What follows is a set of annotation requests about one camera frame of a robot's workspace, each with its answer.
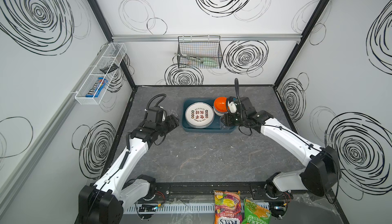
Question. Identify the white slotted cable duct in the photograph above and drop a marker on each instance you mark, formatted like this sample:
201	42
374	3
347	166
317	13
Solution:
175	209

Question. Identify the white wire shelf basket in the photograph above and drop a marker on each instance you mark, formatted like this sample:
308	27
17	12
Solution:
110	53

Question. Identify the green item in basket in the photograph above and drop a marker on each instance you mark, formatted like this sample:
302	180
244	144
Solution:
210	62

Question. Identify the black wire basket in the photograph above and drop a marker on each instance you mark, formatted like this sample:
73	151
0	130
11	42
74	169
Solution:
199	46

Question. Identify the metal tongs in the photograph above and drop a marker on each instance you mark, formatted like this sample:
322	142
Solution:
191	58

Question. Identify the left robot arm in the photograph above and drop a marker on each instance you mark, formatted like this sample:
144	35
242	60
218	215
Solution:
106	200

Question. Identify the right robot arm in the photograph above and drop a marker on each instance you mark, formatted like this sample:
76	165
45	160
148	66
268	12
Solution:
321	171

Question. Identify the blue candy packet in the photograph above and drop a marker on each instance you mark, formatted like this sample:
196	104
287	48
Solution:
99	84

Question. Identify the pink fruit candy bag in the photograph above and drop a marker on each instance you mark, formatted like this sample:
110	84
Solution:
228	207

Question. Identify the white plate red characters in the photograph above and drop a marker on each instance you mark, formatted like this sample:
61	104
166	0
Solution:
199	115

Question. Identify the blue bowl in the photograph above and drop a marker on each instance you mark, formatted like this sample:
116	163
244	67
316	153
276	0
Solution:
220	113

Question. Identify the orange bowl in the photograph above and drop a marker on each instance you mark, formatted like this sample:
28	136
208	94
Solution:
220	104

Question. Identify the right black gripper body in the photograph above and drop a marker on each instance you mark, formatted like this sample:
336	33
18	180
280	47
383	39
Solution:
229	118

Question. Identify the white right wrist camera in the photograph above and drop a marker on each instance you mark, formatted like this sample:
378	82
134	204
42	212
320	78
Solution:
231	107

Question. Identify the teal plastic bin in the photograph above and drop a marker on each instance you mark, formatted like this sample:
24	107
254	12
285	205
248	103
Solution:
215	127

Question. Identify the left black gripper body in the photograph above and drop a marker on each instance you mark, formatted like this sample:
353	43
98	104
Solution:
171	121

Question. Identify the green snack bag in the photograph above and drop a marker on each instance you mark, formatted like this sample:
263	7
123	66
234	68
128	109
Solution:
255	214

